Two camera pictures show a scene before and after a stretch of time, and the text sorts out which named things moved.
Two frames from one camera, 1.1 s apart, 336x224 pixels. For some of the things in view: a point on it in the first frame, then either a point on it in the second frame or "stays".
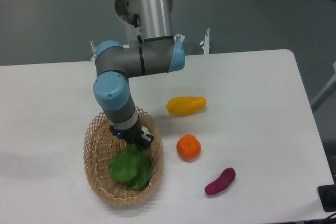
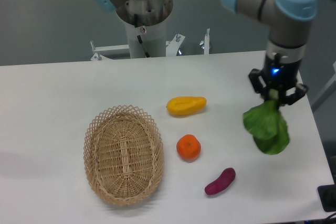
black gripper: (134, 135) → (284, 74)
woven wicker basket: (100, 146) stays
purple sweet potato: (227, 177) stays
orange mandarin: (188, 147) stays
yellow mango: (185, 105) stays
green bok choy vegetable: (129, 164) → (266, 124)
